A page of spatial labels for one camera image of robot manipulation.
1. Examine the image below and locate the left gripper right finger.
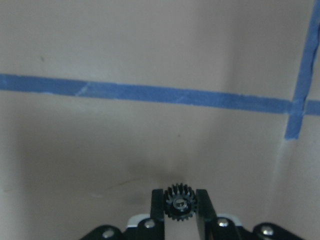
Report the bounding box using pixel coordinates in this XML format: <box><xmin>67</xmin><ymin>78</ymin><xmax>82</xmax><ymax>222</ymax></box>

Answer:
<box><xmin>195</xmin><ymin>189</ymin><xmax>217</xmax><ymax>240</ymax></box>

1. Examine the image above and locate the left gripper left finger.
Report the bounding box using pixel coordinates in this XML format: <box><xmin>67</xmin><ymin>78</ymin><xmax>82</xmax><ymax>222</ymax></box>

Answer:
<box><xmin>150</xmin><ymin>189</ymin><xmax>165</xmax><ymax>240</ymax></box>

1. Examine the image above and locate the black bearing gear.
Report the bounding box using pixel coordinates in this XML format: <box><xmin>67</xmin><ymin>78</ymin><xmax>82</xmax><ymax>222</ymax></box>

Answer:
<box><xmin>163</xmin><ymin>183</ymin><xmax>198</xmax><ymax>221</ymax></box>

